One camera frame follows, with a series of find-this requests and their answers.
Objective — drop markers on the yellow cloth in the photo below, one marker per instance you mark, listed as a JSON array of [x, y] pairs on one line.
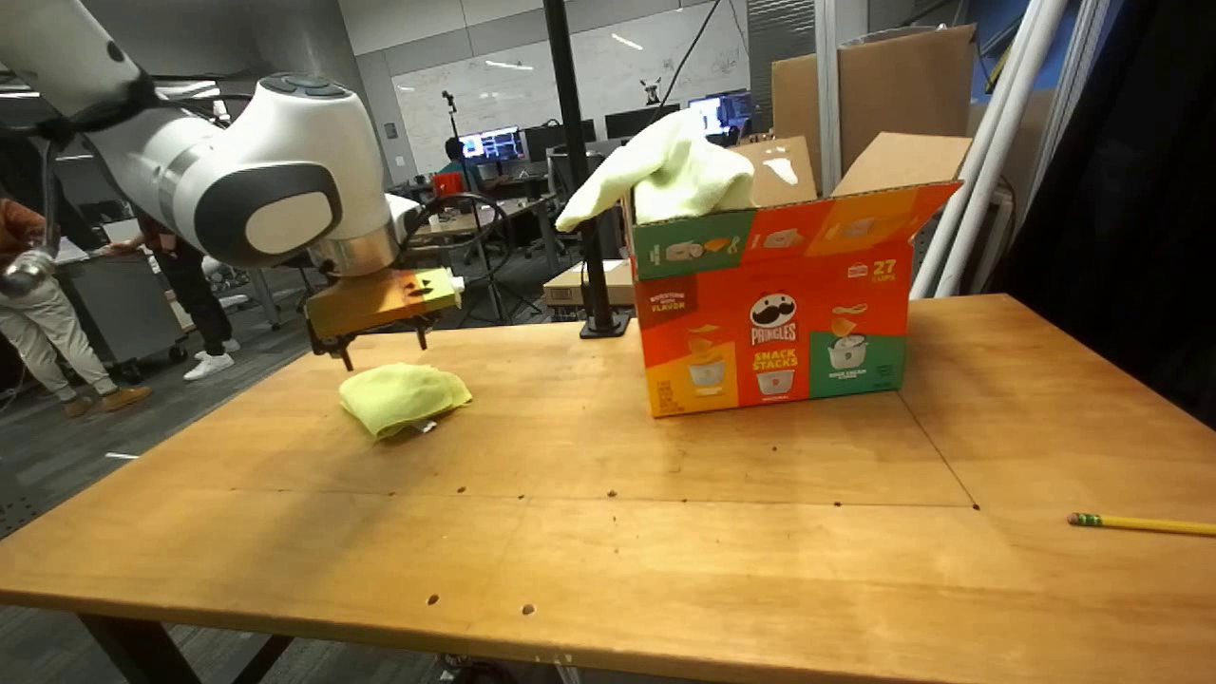
[[399, 396]]

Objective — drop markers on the blue lit computer monitor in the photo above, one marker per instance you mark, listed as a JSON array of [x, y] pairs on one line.
[[497, 142]]

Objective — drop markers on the tan wrist camera block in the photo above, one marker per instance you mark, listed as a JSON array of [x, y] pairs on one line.
[[381, 302]]

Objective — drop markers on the person in brown top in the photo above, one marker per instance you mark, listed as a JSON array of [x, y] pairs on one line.
[[39, 327]]

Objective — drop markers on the large brown cardboard box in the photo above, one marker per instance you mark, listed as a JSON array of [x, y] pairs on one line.
[[887, 88]]

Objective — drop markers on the dark computer monitor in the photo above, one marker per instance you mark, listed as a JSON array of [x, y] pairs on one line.
[[634, 123]]

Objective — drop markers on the orange Pringles cardboard box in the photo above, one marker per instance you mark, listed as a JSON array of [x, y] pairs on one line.
[[760, 327]]

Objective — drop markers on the white pipe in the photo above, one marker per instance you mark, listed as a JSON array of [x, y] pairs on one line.
[[1001, 128], [1033, 128]]

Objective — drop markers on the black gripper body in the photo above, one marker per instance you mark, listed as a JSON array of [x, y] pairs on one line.
[[385, 335]]

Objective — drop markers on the black table frame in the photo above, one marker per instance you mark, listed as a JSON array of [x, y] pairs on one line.
[[133, 650]]

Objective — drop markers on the low wooden bench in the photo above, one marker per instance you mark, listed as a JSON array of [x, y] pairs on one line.
[[611, 284]]

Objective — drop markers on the grey cabinet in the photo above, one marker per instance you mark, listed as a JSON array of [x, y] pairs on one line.
[[119, 311]]

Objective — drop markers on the white cloth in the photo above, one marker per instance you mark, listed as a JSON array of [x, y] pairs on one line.
[[669, 174]]

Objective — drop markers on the black vertical pole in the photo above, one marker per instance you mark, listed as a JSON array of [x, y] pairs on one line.
[[575, 128]]

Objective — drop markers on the yellow pencil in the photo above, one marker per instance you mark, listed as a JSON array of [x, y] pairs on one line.
[[1143, 522]]

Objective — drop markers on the person in dark red hoodie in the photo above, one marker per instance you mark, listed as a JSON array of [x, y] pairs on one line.
[[204, 305]]

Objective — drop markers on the black curtain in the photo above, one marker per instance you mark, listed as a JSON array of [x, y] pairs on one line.
[[1143, 193]]

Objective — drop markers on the white column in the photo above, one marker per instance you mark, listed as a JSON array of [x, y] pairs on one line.
[[831, 79]]

